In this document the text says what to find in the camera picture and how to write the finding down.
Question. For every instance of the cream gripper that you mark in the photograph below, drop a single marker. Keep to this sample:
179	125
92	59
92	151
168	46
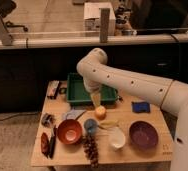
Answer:
96	99

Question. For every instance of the blue sponge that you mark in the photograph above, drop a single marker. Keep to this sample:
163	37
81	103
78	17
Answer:
140	107

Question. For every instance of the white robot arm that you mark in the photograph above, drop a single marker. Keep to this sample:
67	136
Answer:
170	95

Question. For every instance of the green plastic tray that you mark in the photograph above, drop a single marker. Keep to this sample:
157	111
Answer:
77	95

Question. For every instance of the orange fruit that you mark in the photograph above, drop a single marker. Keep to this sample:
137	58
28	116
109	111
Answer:
100	112

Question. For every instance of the grey cloth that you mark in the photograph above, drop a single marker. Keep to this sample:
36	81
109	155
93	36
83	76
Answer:
73	114

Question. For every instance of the blue cup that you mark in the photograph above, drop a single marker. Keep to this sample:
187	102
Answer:
90	126

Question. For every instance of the yellow banana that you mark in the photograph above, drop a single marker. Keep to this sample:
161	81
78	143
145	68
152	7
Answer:
108	124

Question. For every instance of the red bowl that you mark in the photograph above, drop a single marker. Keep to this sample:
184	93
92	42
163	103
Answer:
69	131

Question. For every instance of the white cup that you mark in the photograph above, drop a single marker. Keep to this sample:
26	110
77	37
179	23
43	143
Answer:
117	138

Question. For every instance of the bunch of dark grapes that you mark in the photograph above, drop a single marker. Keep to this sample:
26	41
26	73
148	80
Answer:
91	150

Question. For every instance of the small grey toy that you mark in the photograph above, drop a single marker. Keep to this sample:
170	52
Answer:
48	120

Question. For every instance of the purple bowl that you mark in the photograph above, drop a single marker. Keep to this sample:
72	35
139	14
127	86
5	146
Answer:
143	135

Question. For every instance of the black marker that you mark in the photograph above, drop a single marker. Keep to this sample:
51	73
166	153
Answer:
52	142

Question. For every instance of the red spatula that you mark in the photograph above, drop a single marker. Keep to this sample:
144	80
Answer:
44	144

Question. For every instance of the black office chair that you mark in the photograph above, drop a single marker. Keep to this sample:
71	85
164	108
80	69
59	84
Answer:
6	7

